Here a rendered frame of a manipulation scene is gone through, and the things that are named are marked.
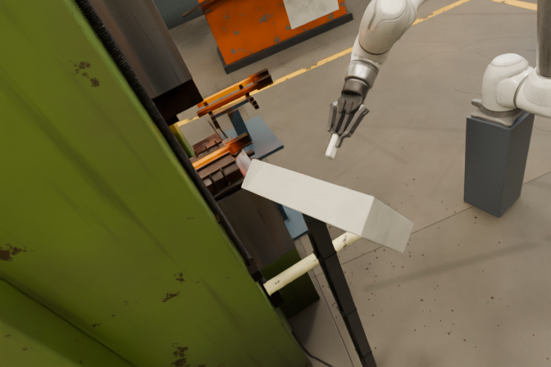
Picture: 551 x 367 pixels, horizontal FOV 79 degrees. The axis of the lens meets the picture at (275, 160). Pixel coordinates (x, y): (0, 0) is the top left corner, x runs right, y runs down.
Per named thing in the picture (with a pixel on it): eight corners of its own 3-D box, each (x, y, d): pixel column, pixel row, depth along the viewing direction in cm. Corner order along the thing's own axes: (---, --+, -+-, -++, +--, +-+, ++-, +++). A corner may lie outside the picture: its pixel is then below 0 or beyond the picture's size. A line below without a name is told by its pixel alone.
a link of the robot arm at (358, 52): (344, 69, 108) (351, 50, 95) (362, 26, 110) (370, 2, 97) (376, 79, 107) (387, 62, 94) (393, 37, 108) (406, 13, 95)
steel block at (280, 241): (264, 200, 181) (232, 135, 154) (296, 247, 151) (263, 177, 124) (170, 255, 173) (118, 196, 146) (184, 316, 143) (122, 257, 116)
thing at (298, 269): (362, 227, 133) (360, 219, 130) (371, 236, 129) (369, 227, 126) (266, 287, 127) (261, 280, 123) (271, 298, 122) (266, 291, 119)
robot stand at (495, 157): (484, 181, 202) (490, 96, 166) (520, 196, 187) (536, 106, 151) (463, 201, 196) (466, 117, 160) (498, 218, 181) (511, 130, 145)
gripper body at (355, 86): (374, 92, 102) (363, 120, 101) (350, 89, 107) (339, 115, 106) (365, 79, 96) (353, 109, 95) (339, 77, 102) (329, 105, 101)
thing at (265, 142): (259, 117, 207) (258, 115, 206) (284, 147, 175) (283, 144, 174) (216, 139, 204) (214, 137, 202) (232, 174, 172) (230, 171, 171)
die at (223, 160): (229, 156, 142) (221, 140, 137) (245, 180, 126) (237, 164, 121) (138, 206, 136) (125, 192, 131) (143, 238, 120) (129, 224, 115)
